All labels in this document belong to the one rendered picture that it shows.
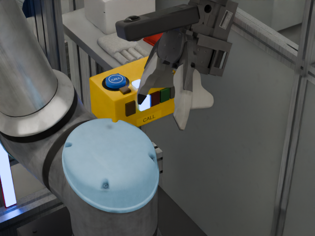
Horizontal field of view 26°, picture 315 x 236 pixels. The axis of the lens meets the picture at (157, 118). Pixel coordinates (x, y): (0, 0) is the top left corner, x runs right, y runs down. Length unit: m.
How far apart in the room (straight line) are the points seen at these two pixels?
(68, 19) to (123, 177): 1.24
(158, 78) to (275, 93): 0.68
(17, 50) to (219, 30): 0.34
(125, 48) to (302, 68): 0.49
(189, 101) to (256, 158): 0.94
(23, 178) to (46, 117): 1.90
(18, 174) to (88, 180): 1.98
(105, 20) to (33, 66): 1.07
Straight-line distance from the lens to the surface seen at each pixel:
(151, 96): 1.35
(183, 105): 0.95
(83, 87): 2.36
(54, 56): 1.83
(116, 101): 1.31
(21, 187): 2.73
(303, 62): 1.59
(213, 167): 2.09
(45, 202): 1.42
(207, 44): 1.00
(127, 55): 1.80
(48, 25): 1.78
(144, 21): 0.96
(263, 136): 1.82
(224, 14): 1.02
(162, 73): 1.05
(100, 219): 0.85
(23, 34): 0.81
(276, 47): 1.65
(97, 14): 1.93
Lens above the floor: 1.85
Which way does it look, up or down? 38 degrees down
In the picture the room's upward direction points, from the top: straight up
